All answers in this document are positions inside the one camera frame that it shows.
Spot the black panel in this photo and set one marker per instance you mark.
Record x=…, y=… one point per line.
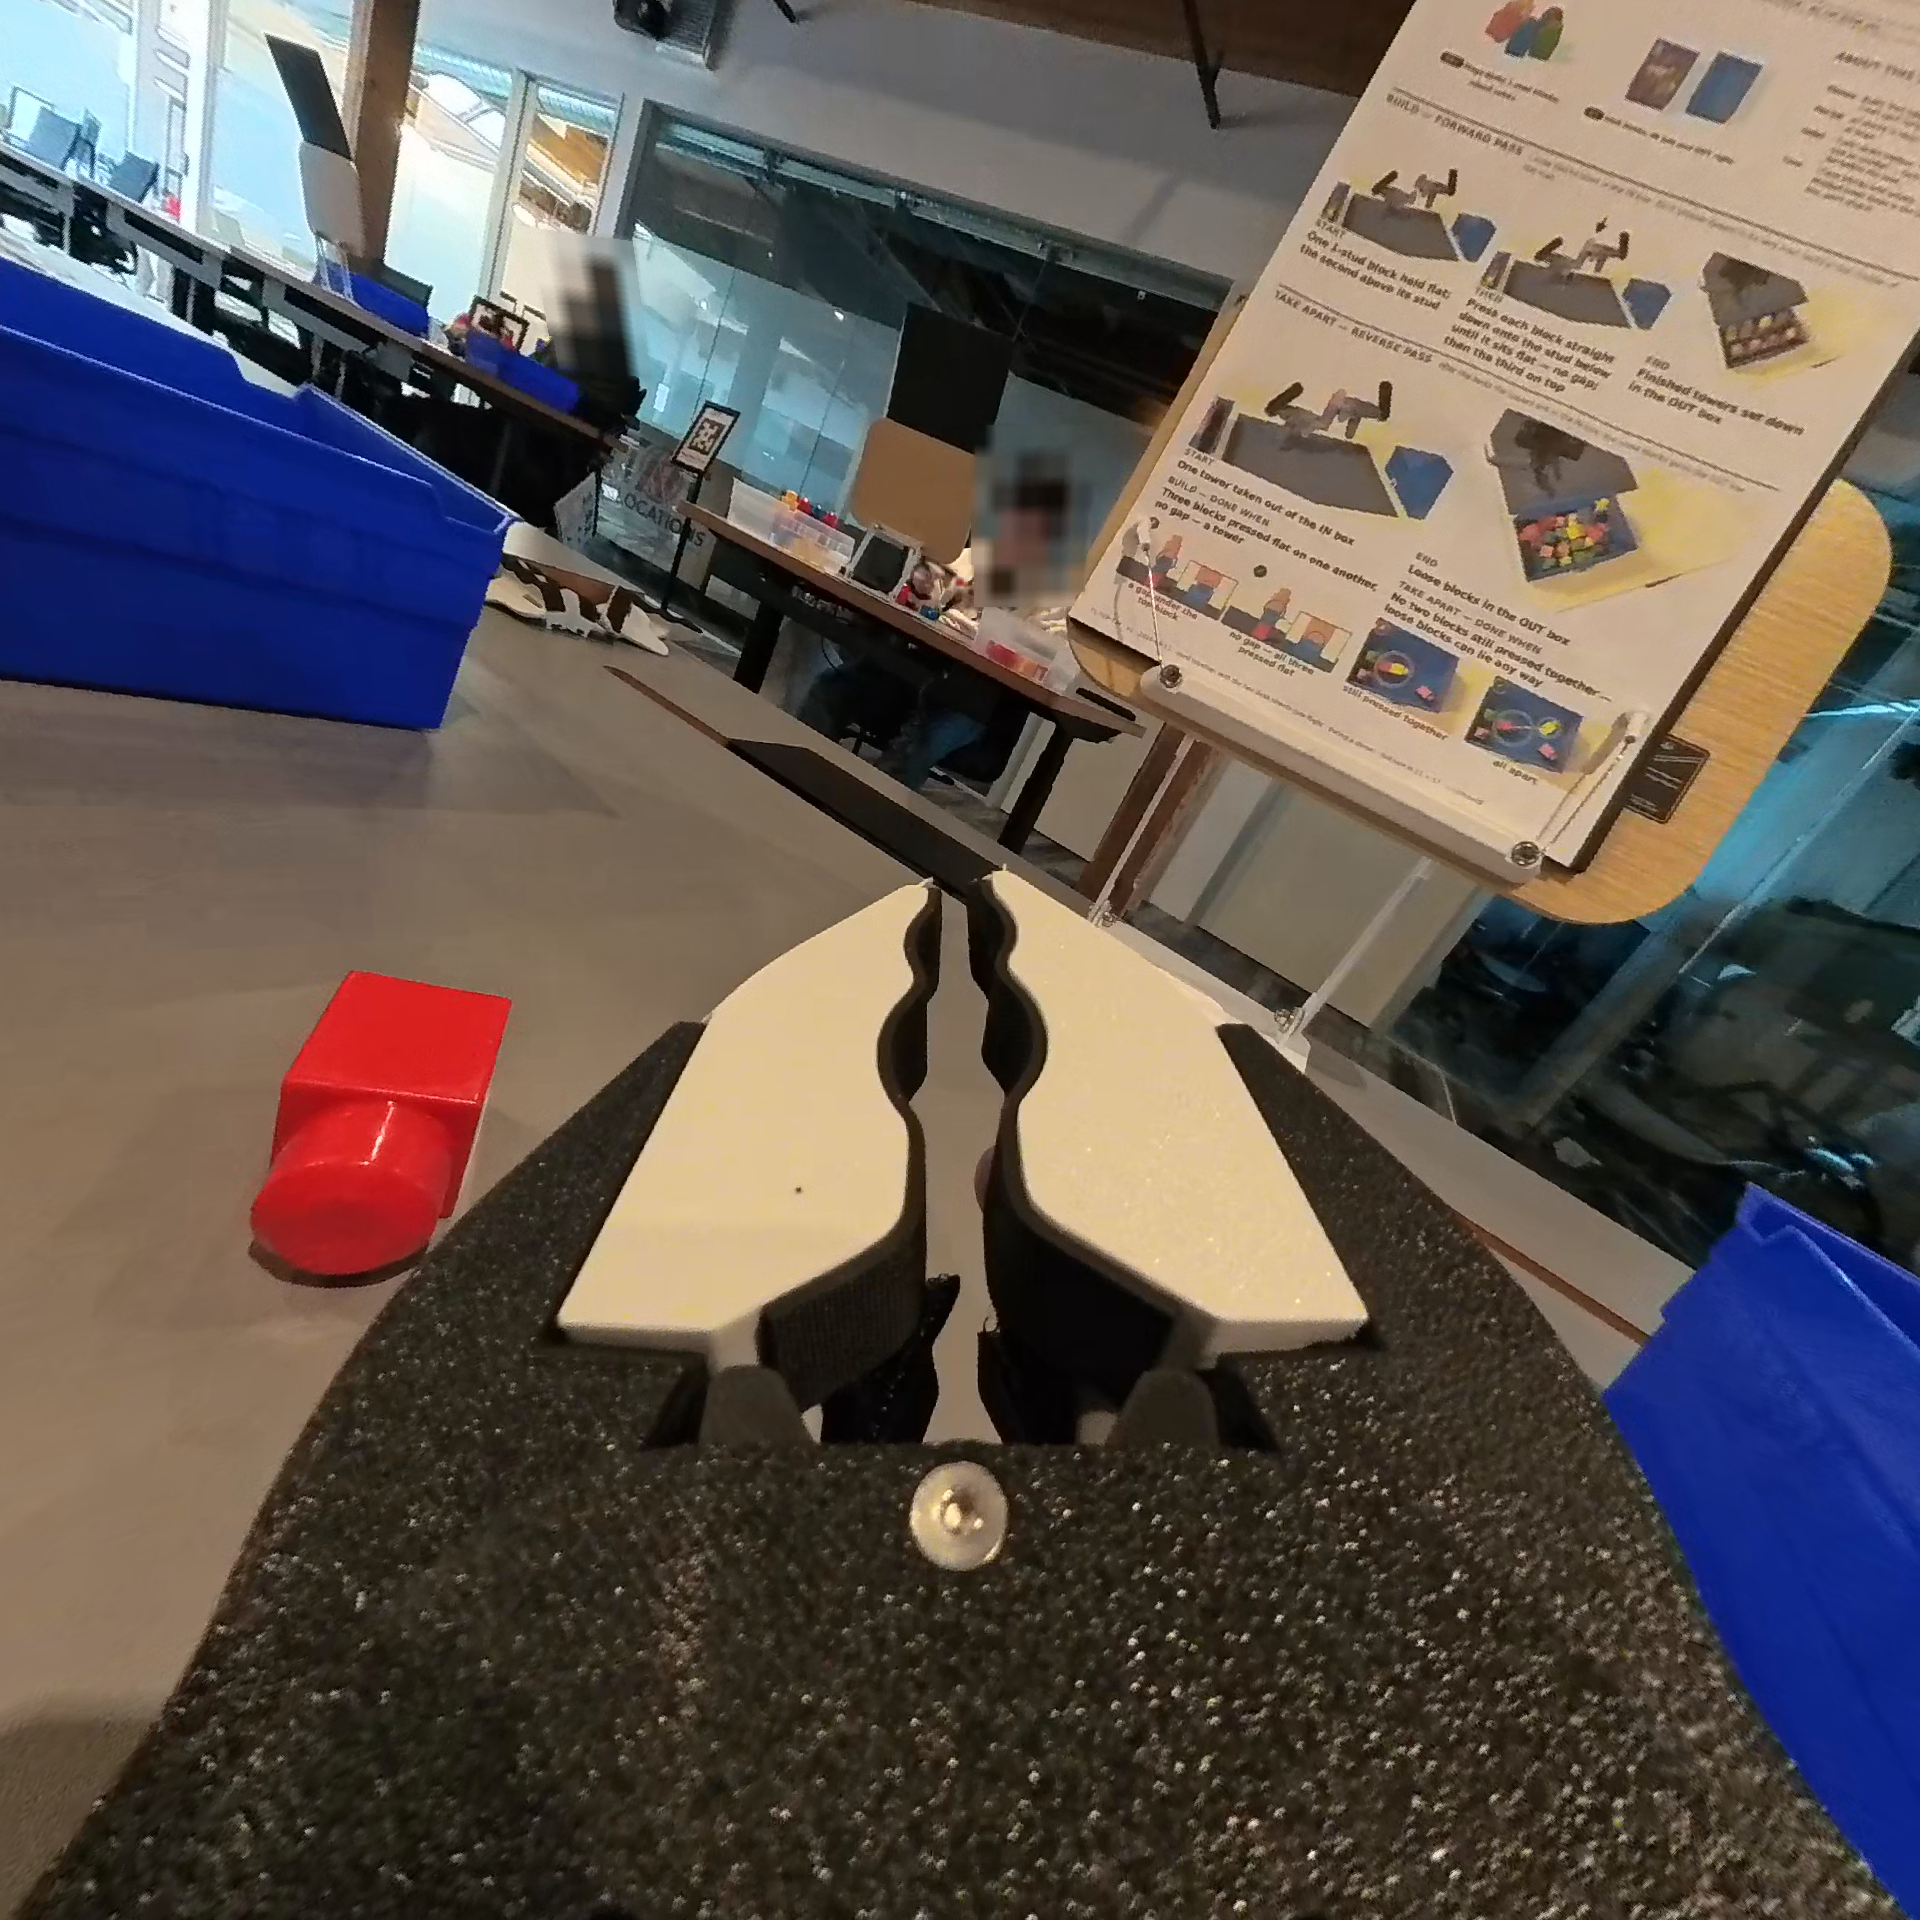
x=944, y=375

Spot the dark wooden desk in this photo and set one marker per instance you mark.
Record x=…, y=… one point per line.
x=1080, y=713

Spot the long dark table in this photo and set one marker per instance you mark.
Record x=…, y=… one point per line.
x=180, y=240

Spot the small blue bin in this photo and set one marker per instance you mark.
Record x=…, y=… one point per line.
x=524, y=383

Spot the black white patterned object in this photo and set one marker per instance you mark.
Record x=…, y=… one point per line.
x=578, y=599

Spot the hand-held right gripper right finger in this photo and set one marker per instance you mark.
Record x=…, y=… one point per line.
x=1170, y=1185

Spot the white instruction poster sheet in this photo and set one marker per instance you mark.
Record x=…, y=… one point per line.
x=1499, y=452

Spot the clear box colourful items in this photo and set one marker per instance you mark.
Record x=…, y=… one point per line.
x=809, y=533

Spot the black white standing device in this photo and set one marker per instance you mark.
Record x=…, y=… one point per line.
x=322, y=165

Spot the black ceiling camera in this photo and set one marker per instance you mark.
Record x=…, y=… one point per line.
x=675, y=30

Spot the blue plastic bin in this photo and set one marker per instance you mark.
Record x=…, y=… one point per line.
x=1786, y=1470
x=225, y=599

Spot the brown cardboard panel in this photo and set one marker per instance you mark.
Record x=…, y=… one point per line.
x=900, y=481

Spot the white poster ledge bar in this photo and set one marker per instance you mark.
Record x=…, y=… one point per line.
x=1348, y=779

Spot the wooden display board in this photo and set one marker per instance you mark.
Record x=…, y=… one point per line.
x=1755, y=721

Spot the small black tag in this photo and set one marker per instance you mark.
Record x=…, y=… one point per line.
x=1665, y=779

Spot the red mega block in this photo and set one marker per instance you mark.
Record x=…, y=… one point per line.
x=397, y=1051

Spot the black white marker sign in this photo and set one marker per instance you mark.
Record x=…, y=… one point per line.
x=714, y=437

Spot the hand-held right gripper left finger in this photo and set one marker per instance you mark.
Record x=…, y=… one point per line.
x=750, y=1185

